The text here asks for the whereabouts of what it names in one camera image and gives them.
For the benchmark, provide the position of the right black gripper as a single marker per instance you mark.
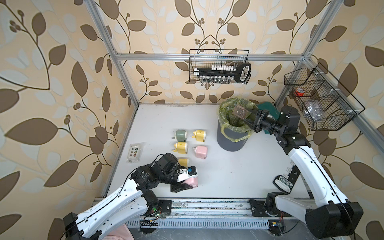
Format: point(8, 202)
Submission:
point(257, 124)

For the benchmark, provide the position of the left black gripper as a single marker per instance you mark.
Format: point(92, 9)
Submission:
point(178, 187)

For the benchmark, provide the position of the pink sharpener front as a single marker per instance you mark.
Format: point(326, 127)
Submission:
point(192, 182)

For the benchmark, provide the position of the pink sharpener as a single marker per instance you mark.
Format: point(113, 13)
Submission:
point(201, 152)
point(192, 182)

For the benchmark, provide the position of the pink transparent shavings tray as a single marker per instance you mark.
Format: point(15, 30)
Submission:
point(240, 112)

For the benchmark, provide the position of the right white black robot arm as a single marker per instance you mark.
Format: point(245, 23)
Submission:
point(335, 215)

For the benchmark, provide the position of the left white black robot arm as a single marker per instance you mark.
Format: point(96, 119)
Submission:
point(134, 198)

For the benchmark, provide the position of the yellow sharpener front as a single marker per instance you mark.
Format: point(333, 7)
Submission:
point(184, 162)

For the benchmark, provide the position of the yellow sharpener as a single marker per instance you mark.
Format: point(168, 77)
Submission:
point(199, 135)
point(181, 147)
point(184, 162)

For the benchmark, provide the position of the yellow sharpener middle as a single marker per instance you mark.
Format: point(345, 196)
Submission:
point(181, 147)

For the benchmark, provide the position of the green pencil sharpener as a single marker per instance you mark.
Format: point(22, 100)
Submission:
point(180, 135)

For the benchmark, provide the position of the yellow sharpener back right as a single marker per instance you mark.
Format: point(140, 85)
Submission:
point(199, 135)

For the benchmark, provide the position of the green plastic bin liner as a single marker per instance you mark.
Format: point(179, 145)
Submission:
point(228, 121)

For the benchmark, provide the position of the green plastic tool case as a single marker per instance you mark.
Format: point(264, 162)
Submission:
point(270, 109)

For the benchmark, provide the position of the grey trash bin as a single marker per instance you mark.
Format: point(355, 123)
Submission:
point(225, 142)

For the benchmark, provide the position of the white button remote box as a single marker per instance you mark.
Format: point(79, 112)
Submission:
point(134, 153)

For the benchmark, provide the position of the socket set holder black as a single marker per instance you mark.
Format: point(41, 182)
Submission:
point(239, 73)

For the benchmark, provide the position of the clear plastic bag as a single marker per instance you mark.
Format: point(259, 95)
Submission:
point(313, 110)

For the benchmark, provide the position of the pink cloth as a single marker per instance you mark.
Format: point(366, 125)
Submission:
point(120, 233)

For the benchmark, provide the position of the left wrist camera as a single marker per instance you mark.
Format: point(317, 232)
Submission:
point(187, 173)

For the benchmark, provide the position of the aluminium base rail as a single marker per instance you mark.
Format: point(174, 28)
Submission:
point(204, 208)

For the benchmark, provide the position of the slotted grey cable duct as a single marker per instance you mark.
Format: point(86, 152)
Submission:
point(253, 224)

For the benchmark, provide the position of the black wire basket back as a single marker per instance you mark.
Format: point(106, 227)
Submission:
point(205, 58)

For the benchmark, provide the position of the black wire basket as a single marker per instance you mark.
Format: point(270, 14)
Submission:
point(339, 105)
point(205, 58)

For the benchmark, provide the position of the black wire basket right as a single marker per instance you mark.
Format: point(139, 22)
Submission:
point(339, 105)

